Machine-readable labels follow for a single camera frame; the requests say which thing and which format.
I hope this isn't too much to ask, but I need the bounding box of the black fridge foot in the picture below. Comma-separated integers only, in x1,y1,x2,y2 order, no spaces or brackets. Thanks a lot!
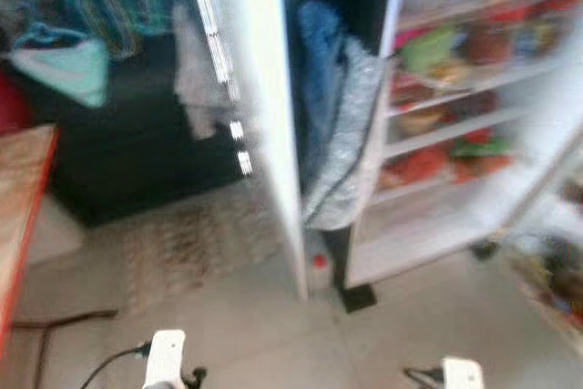
338,283,378,313

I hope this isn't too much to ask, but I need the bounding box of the white fridge door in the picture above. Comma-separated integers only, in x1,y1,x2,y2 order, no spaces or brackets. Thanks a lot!
499,134,583,340

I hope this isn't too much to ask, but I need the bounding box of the white fridge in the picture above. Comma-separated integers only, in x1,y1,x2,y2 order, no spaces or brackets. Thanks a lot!
344,0,583,291

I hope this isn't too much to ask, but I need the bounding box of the patterned brown floor rug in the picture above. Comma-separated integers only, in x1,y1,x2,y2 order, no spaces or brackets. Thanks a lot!
117,196,285,310

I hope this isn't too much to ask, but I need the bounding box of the white jug with red cap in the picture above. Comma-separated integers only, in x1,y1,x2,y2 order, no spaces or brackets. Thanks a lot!
306,247,334,292

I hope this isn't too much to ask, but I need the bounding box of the black low cabinet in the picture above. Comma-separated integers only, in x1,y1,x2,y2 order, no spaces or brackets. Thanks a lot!
7,32,249,228

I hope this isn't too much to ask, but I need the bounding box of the tall white panel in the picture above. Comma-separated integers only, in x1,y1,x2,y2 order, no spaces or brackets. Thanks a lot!
185,0,312,301

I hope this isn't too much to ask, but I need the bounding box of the grey hanging cloth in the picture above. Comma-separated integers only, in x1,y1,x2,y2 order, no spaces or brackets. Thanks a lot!
172,5,230,141

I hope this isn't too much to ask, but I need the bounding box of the red food package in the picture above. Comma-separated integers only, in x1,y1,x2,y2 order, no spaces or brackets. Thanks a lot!
386,146,449,187

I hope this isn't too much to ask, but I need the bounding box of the blue hanging cloth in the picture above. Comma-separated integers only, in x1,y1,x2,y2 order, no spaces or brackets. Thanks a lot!
298,0,353,173

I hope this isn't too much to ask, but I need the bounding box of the teal fabric bag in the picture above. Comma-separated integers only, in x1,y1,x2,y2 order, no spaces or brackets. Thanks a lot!
7,28,111,108

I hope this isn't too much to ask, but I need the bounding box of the green food package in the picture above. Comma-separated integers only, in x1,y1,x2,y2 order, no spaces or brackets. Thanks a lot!
399,26,457,77

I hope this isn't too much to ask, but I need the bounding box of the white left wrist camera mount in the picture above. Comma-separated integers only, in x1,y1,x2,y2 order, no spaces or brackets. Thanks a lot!
143,329,189,389

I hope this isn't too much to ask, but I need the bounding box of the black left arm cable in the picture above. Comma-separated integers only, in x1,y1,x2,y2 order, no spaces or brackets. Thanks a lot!
79,343,152,389

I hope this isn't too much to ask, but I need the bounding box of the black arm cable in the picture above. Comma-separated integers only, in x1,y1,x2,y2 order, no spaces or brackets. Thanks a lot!
403,365,445,387
79,343,152,389

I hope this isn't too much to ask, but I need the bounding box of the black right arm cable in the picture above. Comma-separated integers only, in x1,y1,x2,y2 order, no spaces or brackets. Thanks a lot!
403,365,445,387

